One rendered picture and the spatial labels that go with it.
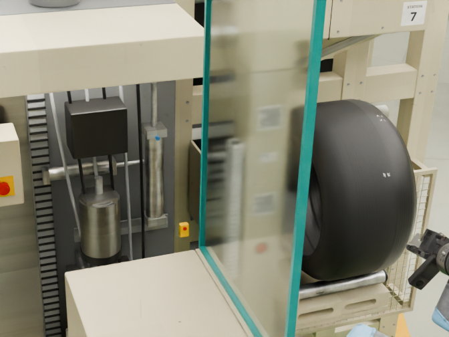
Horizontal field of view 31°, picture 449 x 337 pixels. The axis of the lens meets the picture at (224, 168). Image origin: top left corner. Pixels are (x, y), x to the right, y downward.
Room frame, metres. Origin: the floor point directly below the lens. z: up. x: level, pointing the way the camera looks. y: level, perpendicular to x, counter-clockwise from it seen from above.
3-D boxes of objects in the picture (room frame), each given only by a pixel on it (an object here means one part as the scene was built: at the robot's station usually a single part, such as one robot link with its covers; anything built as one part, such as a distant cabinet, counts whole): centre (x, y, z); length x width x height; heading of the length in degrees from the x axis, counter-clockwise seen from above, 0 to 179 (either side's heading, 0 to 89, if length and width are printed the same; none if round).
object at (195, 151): (2.64, 0.01, 1.05); 0.20 x 0.15 x 0.30; 112
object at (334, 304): (2.24, -0.39, 0.84); 0.36 x 0.09 x 0.06; 112
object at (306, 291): (2.24, -0.39, 0.90); 0.35 x 0.05 x 0.05; 112
